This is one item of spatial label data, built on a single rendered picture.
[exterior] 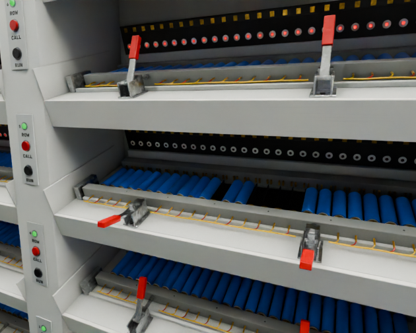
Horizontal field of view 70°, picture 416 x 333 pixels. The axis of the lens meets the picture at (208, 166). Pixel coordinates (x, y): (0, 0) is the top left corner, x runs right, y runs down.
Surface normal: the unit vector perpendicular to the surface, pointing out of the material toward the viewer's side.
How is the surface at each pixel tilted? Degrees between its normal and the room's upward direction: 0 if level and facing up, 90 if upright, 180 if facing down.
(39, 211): 90
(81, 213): 18
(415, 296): 108
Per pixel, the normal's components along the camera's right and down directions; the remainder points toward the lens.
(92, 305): -0.11, -0.89
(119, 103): -0.38, 0.45
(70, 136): 0.92, 0.08
